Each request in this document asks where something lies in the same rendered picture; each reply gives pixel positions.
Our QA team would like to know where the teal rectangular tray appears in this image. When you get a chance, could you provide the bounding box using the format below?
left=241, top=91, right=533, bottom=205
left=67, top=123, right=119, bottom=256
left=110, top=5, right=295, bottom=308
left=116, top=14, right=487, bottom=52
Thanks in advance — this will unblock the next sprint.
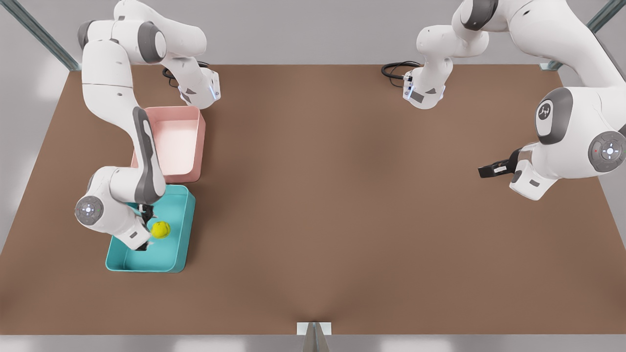
left=106, top=185, right=196, bottom=273

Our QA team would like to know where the pink rectangular tray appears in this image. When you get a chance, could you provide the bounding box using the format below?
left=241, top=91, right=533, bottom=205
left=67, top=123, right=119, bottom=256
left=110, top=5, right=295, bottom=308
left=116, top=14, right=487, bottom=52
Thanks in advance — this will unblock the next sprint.
left=131, top=106, right=206, bottom=184

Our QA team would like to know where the black cable loop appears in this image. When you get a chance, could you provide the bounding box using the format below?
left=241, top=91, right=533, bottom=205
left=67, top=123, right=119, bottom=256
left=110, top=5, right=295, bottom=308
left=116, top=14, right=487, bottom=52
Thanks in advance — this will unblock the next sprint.
left=381, top=61, right=423, bottom=89
left=162, top=61, right=211, bottom=89

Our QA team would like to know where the silver frame post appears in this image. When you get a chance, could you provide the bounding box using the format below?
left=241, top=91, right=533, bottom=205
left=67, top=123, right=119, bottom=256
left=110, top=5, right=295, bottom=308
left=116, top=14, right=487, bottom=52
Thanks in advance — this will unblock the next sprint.
left=296, top=322, right=333, bottom=352
left=539, top=0, right=626, bottom=72
left=0, top=0, right=82, bottom=72

